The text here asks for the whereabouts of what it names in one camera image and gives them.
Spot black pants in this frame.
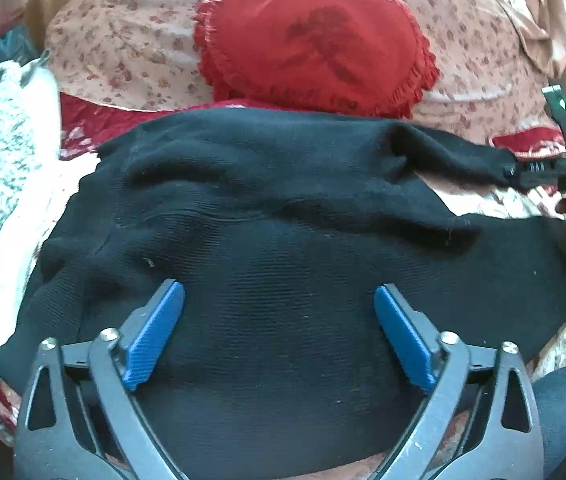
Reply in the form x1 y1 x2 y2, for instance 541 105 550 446
0 107 566 476

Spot white grey fuzzy blanket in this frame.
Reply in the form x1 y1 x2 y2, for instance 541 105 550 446
0 60 64 321

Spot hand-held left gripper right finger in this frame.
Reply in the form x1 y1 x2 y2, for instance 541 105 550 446
373 282 544 480

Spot red frilled pillow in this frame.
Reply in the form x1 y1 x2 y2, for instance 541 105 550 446
194 0 439 120

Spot floral beige pillow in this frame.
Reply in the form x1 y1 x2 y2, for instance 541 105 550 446
45 0 564 133

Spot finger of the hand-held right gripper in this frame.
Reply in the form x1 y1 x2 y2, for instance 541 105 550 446
504 159 566 188

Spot red white floral blanket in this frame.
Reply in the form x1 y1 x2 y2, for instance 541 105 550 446
0 92 566 436

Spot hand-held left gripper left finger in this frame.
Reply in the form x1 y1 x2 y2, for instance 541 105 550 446
13 280 186 480

